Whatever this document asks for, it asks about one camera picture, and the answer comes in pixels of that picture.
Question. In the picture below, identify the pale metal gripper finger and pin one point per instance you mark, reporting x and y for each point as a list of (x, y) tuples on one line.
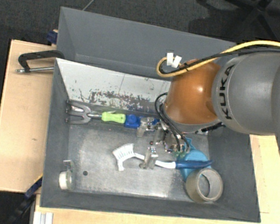
[(142, 128), (150, 157)]

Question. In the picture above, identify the black cylinder on white bracket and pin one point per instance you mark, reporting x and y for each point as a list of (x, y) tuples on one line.
[(209, 128)]

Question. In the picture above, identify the white and blue brush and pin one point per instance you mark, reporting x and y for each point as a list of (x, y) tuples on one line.
[(122, 154)]

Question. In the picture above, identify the blue plastic cup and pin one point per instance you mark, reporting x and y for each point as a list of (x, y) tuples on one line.
[(196, 156)]

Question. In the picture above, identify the clear packing tape roll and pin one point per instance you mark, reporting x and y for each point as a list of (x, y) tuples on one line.
[(192, 187)]

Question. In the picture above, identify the pale wood board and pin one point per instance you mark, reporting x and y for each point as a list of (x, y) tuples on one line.
[(22, 117)]

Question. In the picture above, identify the grey metal bin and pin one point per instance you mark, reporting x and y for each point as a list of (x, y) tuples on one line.
[(119, 43)]

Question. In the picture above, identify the blue plastic block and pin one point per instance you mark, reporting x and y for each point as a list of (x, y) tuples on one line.
[(131, 122)]

